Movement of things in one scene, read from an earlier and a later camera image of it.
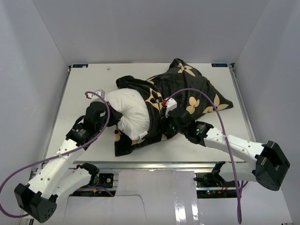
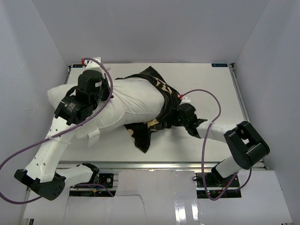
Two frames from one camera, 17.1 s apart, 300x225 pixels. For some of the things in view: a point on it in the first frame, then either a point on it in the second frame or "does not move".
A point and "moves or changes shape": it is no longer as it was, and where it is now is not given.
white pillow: x=135 y=120 moves or changes shape
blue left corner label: x=80 y=65 does not move
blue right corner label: x=219 y=65 does not move
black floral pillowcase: x=178 y=76 moves or changes shape
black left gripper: x=116 y=116 → x=105 y=82
